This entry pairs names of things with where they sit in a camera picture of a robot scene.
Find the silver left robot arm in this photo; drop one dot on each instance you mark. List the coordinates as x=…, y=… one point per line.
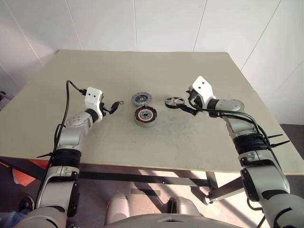
x=71, y=135

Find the blue jeans leg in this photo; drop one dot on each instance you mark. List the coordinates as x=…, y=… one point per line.
x=9, y=219

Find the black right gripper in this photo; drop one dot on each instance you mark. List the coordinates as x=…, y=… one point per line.
x=194, y=97

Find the dark metal table frame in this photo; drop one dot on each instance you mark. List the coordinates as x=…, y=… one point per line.
x=142, y=177

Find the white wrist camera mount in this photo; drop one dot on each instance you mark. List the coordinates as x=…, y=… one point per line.
x=203, y=89
x=93, y=98

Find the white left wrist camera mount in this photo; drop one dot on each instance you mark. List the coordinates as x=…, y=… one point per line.
x=93, y=98

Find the silver rounded robot leg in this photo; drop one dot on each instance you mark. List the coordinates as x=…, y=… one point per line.
x=118, y=206
x=187, y=206

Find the grey round rotor cap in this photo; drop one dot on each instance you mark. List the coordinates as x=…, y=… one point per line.
x=136, y=98

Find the orange sheet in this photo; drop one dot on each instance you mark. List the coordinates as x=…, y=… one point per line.
x=23, y=178

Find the black zip tie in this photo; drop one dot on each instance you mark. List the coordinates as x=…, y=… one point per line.
x=44, y=155
x=275, y=136
x=281, y=143

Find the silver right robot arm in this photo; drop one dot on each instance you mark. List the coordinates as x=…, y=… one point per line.
x=261, y=175

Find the dark sneaker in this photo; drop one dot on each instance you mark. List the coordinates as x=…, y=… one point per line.
x=28, y=203

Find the grey robot torso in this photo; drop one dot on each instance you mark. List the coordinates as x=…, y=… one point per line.
x=152, y=223

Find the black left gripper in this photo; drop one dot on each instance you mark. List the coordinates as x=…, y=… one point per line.
x=104, y=110

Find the motor stator with copper windings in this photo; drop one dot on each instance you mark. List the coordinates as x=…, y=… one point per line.
x=145, y=115

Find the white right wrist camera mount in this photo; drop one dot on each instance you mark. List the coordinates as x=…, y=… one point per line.
x=203, y=89

